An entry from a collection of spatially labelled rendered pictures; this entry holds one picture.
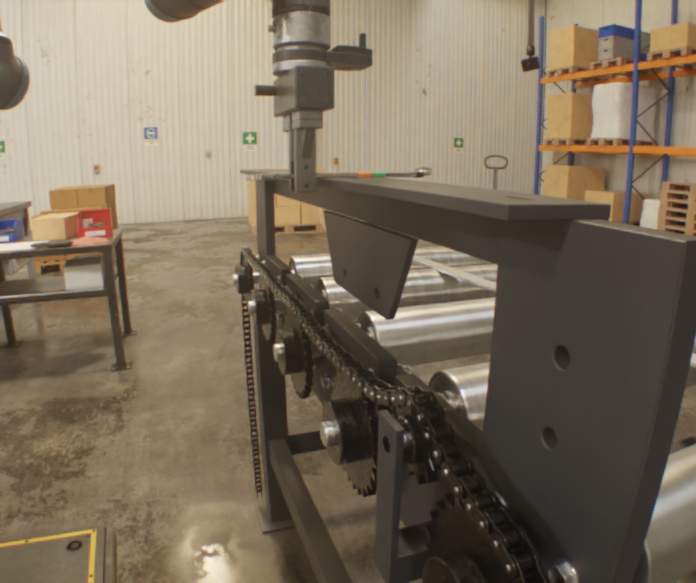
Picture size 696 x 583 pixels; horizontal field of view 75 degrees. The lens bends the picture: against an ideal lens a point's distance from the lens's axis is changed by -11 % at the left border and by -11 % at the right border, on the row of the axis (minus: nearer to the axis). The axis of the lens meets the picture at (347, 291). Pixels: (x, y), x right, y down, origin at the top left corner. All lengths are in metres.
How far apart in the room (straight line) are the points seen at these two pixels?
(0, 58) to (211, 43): 10.04
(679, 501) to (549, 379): 0.21
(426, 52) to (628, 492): 12.31
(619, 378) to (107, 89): 10.86
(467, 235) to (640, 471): 0.27
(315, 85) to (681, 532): 0.59
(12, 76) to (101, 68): 9.90
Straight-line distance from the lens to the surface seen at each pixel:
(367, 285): 0.72
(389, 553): 0.54
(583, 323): 0.35
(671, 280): 0.30
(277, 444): 1.63
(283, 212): 8.29
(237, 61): 11.12
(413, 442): 0.47
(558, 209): 0.34
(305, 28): 0.66
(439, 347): 0.97
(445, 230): 0.54
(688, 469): 0.57
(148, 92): 10.94
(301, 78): 0.62
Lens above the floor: 1.19
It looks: 15 degrees down
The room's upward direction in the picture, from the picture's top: straight up
